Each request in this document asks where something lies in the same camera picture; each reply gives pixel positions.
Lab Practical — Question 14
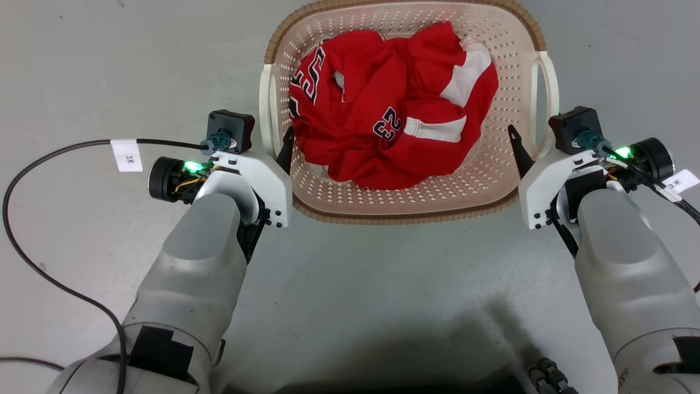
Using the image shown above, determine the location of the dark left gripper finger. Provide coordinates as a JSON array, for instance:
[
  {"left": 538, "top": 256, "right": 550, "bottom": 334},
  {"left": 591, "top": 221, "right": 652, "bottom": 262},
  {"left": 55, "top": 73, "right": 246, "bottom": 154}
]
[{"left": 276, "top": 126, "right": 296, "bottom": 176}]

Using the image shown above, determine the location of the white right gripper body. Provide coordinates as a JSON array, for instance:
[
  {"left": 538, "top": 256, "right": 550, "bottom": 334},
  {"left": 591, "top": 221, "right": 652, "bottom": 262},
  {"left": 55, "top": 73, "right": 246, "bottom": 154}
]
[{"left": 517, "top": 137, "right": 675, "bottom": 231}]

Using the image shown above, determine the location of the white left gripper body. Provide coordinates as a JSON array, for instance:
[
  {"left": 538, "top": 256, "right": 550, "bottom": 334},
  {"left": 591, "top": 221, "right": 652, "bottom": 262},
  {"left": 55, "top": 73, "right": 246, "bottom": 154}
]
[{"left": 148, "top": 150, "right": 293, "bottom": 229}]

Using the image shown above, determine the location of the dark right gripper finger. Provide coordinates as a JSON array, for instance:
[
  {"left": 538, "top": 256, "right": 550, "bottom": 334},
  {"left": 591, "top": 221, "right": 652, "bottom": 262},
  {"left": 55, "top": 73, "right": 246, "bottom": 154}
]
[{"left": 507, "top": 124, "right": 536, "bottom": 179}]

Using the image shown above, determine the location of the cream plastic laundry basket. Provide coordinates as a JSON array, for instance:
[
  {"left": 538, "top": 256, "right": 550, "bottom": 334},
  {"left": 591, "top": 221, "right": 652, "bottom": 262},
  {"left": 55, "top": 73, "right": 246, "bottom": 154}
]
[{"left": 258, "top": 0, "right": 561, "bottom": 225}]

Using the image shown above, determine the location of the red basketball jersey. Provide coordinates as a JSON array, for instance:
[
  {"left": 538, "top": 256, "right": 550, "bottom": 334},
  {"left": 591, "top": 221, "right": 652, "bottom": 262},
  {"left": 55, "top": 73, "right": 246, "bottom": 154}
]
[{"left": 288, "top": 21, "right": 500, "bottom": 191}]

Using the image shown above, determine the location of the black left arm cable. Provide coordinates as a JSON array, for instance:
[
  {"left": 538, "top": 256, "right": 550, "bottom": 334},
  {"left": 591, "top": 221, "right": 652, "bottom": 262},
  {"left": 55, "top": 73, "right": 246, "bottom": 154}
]
[{"left": 2, "top": 138, "right": 211, "bottom": 394}]

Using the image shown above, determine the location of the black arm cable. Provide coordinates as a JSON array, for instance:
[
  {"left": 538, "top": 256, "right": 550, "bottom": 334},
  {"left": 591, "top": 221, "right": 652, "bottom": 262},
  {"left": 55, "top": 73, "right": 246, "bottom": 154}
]
[
  {"left": 2, "top": 138, "right": 211, "bottom": 394},
  {"left": 602, "top": 145, "right": 700, "bottom": 226}
]

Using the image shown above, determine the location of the white right cable label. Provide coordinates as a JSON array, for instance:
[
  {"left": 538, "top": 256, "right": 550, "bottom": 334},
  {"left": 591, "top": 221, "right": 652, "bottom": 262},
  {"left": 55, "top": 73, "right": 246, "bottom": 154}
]
[{"left": 661, "top": 169, "right": 700, "bottom": 194}]

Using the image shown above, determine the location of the white cable label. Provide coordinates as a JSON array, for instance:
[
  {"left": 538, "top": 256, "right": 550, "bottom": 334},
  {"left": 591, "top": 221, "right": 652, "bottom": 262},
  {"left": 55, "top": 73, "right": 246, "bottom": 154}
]
[
  {"left": 110, "top": 139, "right": 144, "bottom": 173},
  {"left": 661, "top": 169, "right": 700, "bottom": 194}
]

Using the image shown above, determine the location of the white left cable label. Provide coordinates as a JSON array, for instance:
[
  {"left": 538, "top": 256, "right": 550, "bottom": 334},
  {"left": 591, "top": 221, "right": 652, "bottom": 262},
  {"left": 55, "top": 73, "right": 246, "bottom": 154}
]
[{"left": 110, "top": 139, "right": 144, "bottom": 173}]

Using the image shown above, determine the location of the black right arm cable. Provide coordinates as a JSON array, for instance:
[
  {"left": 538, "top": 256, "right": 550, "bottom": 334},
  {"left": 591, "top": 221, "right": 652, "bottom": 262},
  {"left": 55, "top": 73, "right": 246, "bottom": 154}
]
[{"left": 602, "top": 145, "right": 700, "bottom": 226}]

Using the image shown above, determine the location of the black corrugated cable bundle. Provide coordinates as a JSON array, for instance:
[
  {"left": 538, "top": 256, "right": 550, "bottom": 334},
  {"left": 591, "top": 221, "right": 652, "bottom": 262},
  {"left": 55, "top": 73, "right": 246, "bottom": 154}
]
[{"left": 527, "top": 358, "right": 579, "bottom": 394}]

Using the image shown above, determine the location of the thin black floor cable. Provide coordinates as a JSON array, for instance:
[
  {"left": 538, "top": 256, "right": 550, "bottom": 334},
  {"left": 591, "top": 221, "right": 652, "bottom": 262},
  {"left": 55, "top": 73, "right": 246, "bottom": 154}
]
[{"left": 0, "top": 357, "right": 65, "bottom": 374}]

